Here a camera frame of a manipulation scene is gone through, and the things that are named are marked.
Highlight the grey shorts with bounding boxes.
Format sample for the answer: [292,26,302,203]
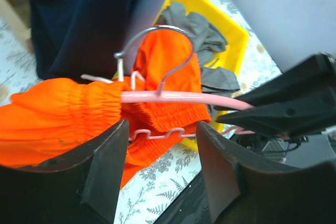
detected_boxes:
[157,1,240,97]

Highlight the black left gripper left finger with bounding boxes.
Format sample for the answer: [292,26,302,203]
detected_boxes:
[1,120,129,223]

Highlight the navy blue shorts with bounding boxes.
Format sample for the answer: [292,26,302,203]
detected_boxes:
[29,0,165,82]

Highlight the wooden clothes rack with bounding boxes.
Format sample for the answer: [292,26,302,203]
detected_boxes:
[1,0,34,53]

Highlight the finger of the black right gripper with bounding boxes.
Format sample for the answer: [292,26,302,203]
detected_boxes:
[236,53,335,106]
[216,87,335,137]

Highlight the pink wavy hanger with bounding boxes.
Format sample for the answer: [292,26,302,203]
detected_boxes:
[114,24,258,141]

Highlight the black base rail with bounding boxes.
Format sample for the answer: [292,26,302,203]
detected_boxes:
[154,172,212,224]

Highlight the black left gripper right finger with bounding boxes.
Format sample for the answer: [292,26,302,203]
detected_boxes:
[196,121,335,223]

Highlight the orange shorts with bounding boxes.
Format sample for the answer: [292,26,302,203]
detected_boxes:
[1,30,211,186]

